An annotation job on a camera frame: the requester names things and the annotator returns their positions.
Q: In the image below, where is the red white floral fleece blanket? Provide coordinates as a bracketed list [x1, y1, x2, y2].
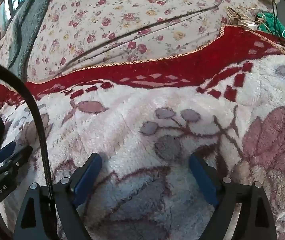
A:
[0, 25, 285, 240]

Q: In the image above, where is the rose print quilt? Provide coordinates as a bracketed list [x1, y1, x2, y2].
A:
[0, 0, 285, 84]

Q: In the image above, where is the teal fleece buttoned garment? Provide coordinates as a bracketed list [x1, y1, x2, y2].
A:
[8, 0, 61, 68]

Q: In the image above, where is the beige cable bundle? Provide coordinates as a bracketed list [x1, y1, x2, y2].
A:
[226, 5, 259, 27]

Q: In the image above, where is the white charger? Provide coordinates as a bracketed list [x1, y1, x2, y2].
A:
[237, 21, 258, 31]

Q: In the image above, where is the window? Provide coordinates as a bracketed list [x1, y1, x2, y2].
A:
[1, 0, 21, 23]

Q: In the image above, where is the black cable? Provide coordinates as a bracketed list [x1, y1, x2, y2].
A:
[0, 60, 54, 202]

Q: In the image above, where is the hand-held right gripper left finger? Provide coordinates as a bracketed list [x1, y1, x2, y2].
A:
[13, 152, 103, 240]

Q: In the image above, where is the green cloth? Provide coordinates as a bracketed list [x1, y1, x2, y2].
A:
[256, 11, 285, 40]

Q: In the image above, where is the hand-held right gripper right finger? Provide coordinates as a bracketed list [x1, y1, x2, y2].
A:
[189, 153, 278, 240]

